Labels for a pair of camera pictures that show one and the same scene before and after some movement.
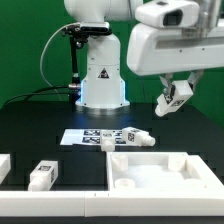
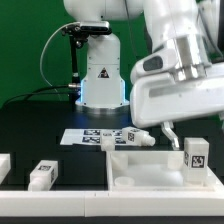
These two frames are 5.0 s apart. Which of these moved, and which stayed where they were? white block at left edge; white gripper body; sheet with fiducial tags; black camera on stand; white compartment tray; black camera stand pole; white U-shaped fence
Moved: white gripper body
Stayed: white compartment tray; black camera stand pole; black camera on stand; white block at left edge; white U-shaped fence; sheet with fiducial tags
